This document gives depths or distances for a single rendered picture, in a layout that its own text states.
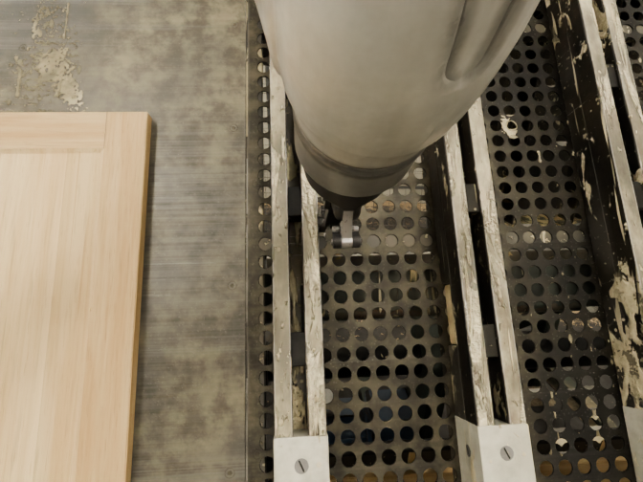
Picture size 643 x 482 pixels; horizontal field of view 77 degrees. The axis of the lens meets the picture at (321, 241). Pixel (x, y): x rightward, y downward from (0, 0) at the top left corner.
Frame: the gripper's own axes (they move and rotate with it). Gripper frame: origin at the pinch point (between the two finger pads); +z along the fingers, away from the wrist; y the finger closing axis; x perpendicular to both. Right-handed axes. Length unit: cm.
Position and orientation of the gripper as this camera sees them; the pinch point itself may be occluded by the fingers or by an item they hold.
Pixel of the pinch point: (331, 219)
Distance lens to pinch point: 50.0
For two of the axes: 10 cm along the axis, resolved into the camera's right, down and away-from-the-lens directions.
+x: -10.0, 0.2, -0.7
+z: -0.6, 2.2, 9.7
